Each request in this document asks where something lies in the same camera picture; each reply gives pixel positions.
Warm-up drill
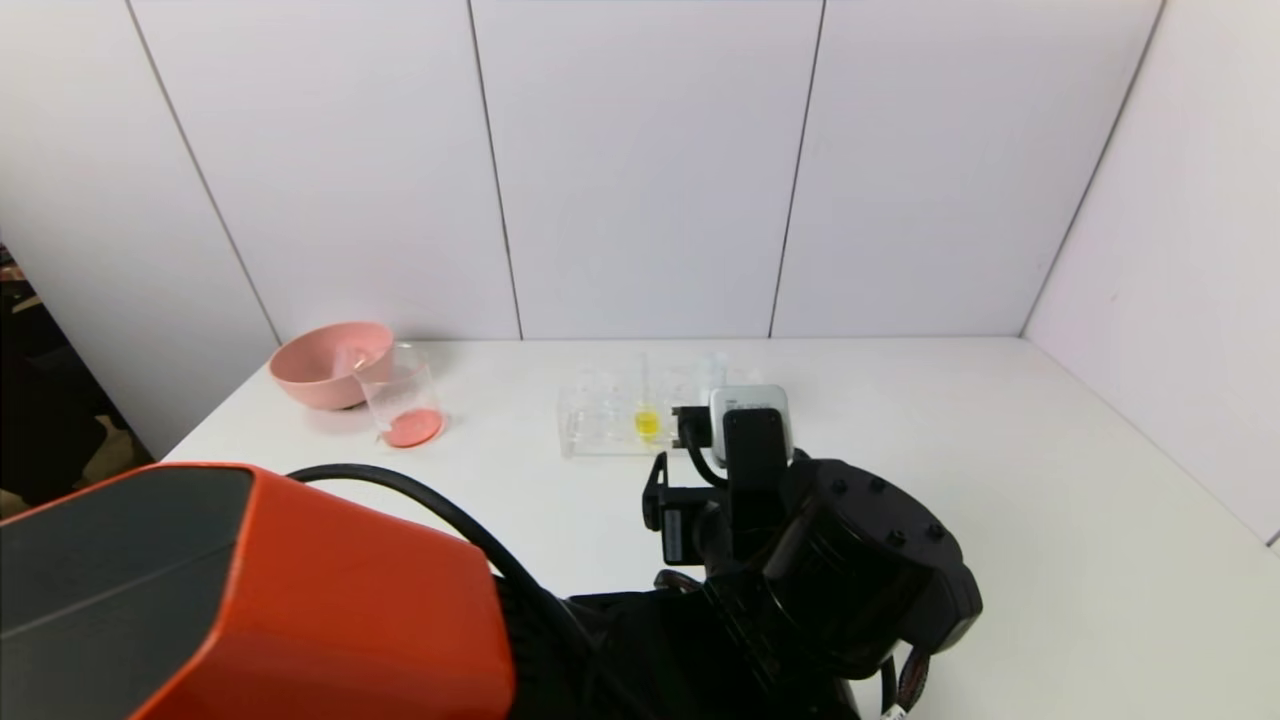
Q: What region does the test tube with yellow pigment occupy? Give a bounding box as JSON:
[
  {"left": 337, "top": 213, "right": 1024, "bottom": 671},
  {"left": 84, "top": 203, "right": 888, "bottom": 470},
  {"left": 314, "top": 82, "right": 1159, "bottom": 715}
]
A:
[{"left": 636, "top": 352, "right": 661, "bottom": 446}]

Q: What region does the clear acrylic test tube rack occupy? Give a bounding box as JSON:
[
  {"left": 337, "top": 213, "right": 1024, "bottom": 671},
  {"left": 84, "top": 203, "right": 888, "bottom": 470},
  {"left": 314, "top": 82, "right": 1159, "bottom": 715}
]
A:
[{"left": 558, "top": 364, "right": 773, "bottom": 462}]

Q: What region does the clear glass beaker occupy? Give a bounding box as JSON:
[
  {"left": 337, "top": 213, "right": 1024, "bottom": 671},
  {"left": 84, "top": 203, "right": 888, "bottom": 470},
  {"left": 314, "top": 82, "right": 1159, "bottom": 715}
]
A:
[{"left": 357, "top": 343, "right": 444, "bottom": 449}]

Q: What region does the pink bowl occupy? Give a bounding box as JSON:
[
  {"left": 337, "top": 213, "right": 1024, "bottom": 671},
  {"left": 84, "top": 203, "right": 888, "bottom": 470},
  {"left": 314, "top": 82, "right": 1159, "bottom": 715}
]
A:
[{"left": 269, "top": 322, "right": 397, "bottom": 411}]

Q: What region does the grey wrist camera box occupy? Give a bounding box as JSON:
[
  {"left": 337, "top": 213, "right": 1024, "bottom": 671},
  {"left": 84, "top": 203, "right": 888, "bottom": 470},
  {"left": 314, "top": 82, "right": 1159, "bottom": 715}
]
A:
[{"left": 708, "top": 384, "right": 794, "bottom": 469}]

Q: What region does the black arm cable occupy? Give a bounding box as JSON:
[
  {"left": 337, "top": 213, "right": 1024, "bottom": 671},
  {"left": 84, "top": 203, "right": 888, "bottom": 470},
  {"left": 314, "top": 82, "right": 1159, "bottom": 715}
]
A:
[{"left": 290, "top": 463, "right": 561, "bottom": 621}]

